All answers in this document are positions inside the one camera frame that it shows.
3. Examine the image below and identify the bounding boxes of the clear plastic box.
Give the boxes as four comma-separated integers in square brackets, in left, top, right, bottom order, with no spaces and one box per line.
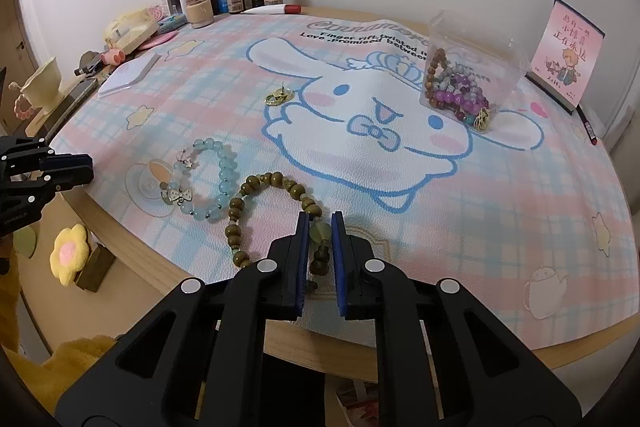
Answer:
[419,10,531,132]

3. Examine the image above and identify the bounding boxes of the white tray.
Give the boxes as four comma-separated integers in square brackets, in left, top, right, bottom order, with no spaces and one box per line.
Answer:
[97,54,162,98]

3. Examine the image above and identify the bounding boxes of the white tube red cap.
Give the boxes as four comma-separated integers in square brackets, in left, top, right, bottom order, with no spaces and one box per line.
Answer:
[240,3,303,16]

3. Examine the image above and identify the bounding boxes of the dark red bead bracelet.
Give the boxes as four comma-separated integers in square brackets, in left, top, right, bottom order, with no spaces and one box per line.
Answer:
[440,99,481,125]

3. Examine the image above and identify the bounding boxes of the olive brown bead bracelet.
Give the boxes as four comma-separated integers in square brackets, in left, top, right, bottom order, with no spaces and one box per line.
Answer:
[226,172,332,278]

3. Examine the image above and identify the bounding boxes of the beige round cup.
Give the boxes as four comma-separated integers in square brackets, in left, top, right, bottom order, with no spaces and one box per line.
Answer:
[186,0,211,29]

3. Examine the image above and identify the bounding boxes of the brown wooden bead bracelet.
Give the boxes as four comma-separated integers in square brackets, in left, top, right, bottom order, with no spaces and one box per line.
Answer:
[425,48,451,108]

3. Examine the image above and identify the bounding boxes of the yellow tissue pack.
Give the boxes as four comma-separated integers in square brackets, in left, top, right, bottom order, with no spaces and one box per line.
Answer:
[102,7,161,52]

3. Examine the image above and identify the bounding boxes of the white patterned bead bracelet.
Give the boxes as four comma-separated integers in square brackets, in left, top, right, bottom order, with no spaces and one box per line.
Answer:
[429,62,476,92]

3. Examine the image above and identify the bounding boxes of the teal small pack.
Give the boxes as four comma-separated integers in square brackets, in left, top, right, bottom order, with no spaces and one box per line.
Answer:
[159,14,190,32]

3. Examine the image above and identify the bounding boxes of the purple bead bracelet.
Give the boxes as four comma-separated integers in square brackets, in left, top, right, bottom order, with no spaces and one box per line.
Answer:
[432,74,488,112]

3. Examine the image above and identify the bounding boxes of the cream mug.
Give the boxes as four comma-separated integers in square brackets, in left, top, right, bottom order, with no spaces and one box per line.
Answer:
[9,59,65,118]

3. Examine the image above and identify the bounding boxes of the pink blue plaid cartoon mat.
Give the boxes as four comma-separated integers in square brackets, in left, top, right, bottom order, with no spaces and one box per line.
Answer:
[50,9,636,353]

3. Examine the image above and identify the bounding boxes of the pink hand mirror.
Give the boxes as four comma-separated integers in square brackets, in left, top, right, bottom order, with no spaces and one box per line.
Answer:
[137,31,179,50]

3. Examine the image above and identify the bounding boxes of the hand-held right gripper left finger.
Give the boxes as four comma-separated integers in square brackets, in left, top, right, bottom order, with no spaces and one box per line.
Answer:
[55,211,311,427]

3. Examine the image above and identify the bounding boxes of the olive green box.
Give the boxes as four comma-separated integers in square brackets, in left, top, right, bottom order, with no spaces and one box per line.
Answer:
[75,243,117,293]

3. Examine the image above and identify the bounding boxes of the red pen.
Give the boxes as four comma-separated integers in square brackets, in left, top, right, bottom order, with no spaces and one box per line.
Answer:
[575,104,598,146]

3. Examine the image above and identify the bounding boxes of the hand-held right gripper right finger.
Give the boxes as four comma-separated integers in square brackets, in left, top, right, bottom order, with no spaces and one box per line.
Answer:
[331,211,583,427]

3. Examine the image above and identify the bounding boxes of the wooden door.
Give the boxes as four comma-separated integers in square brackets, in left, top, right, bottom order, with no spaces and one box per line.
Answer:
[0,0,38,138]

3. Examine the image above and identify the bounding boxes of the light blue bead bracelet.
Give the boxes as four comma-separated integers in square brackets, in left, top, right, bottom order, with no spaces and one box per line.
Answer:
[159,137,240,224]

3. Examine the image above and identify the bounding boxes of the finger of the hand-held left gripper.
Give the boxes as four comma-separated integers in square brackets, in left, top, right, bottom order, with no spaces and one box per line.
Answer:
[0,136,95,188]
[0,174,57,210]

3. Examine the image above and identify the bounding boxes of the gold wire earring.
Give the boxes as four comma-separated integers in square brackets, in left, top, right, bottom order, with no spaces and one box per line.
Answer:
[472,107,497,132]

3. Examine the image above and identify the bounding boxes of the small gold ring charm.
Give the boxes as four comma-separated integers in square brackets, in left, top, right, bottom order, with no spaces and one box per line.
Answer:
[265,82,297,108]

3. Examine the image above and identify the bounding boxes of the pink cartoon desk calendar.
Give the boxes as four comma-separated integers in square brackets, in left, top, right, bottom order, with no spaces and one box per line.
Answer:
[525,0,606,115]

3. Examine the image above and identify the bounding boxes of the yellow flower plush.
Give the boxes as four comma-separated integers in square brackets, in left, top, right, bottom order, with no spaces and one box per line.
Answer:
[49,223,90,283]

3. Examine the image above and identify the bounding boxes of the yellow fleece clothing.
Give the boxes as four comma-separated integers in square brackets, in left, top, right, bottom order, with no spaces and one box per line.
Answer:
[0,252,118,418]

